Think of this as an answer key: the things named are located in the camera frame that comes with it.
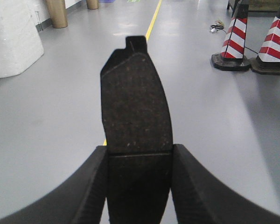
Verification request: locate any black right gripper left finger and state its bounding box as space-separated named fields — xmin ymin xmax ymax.
xmin=0 ymin=146 xmax=107 ymax=224

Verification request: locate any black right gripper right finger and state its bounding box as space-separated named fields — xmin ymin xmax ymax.
xmin=171 ymin=144 xmax=280 ymax=224

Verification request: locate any grey brake pad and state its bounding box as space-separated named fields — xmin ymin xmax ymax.
xmin=100 ymin=35 xmax=173 ymax=224

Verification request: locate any left red white traffic cone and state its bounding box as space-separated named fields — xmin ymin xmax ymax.
xmin=211 ymin=0 xmax=250 ymax=71

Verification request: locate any red white traffic cone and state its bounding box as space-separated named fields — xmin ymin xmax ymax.
xmin=211 ymin=0 xmax=250 ymax=71
xmin=250 ymin=7 xmax=280 ymax=76

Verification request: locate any right red white traffic cone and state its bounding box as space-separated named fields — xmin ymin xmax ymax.
xmin=250 ymin=7 xmax=280 ymax=76

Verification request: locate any white panel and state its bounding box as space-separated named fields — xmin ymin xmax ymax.
xmin=0 ymin=0 xmax=44 ymax=78

